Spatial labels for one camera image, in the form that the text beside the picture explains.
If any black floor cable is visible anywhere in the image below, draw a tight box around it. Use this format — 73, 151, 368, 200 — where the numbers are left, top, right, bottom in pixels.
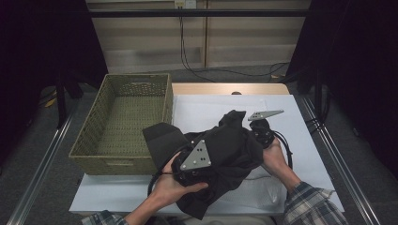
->
200, 61, 290, 79

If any yellow floor tape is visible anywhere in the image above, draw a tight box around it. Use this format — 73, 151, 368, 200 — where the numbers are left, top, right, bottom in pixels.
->
44, 90, 58, 109

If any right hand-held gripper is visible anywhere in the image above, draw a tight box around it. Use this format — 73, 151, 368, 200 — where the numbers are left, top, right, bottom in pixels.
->
247, 109, 285, 149

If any white table mat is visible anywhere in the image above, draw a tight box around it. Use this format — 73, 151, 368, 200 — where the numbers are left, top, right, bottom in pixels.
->
69, 94, 345, 217

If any white wall outlet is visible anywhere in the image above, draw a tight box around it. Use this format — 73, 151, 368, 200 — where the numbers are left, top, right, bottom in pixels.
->
174, 0, 197, 9

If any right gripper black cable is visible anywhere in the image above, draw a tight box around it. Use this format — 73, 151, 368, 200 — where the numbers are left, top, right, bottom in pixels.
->
273, 130, 294, 172

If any black cable bundle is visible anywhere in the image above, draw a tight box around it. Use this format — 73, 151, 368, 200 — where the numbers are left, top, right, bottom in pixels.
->
304, 93, 329, 135

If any green woven basket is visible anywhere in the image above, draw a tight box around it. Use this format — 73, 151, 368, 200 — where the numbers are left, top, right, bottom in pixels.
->
69, 73, 174, 176

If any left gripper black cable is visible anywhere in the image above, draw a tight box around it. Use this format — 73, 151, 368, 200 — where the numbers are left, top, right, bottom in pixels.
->
147, 149, 176, 196

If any black hanging wall cable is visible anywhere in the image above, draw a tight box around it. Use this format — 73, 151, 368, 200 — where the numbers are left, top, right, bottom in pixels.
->
178, 15, 217, 83

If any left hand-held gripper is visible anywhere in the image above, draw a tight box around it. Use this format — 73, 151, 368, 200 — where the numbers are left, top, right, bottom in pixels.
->
172, 139, 212, 188

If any person's left hand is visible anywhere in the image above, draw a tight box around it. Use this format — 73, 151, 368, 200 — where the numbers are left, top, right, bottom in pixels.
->
153, 153, 209, 207

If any white mesh laundry bag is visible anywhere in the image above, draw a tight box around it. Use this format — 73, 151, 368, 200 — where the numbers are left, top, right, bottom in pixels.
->
173, 97, 287, 209

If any metal floor rail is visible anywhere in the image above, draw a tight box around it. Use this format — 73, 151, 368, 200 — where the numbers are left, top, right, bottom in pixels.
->
6, 102, 79, 225
301, 97, 381, 225

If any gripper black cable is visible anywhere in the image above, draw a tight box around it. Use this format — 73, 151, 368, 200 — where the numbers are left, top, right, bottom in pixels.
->
273, 130, 294, 172
147, 149, 176, 196

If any black horizontal bar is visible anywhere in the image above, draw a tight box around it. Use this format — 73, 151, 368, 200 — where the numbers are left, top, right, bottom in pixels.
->
88, 8, 311, 18

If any black metal stand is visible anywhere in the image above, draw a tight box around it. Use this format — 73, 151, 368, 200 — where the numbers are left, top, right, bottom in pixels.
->
54, 71, 84, 129
314, 68, 325, 116

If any person's right hand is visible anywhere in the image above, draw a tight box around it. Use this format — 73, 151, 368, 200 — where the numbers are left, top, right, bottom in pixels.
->
262, 138, 295, 186

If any dark curtain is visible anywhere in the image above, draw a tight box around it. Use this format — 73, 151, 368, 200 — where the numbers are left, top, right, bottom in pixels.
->
285, 0, 398, 179
0, 0, 109, 167

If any dark garment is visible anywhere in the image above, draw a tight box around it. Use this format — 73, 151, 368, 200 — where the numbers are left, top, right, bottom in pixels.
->
142, 109, 266, 221

